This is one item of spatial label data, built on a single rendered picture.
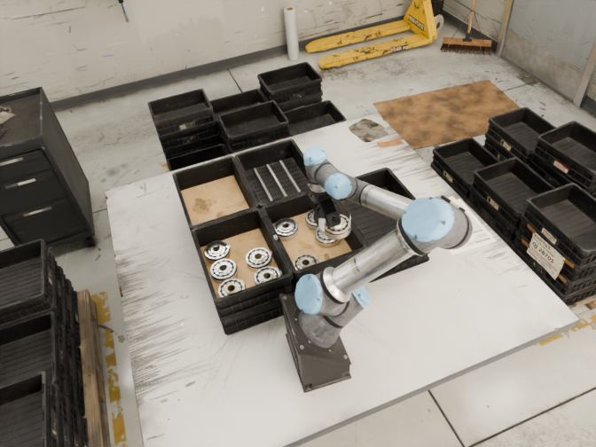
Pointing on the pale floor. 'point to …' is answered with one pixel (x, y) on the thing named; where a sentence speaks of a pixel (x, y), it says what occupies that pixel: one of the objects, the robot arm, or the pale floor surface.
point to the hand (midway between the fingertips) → (329, 229)
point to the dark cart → (41, 176)
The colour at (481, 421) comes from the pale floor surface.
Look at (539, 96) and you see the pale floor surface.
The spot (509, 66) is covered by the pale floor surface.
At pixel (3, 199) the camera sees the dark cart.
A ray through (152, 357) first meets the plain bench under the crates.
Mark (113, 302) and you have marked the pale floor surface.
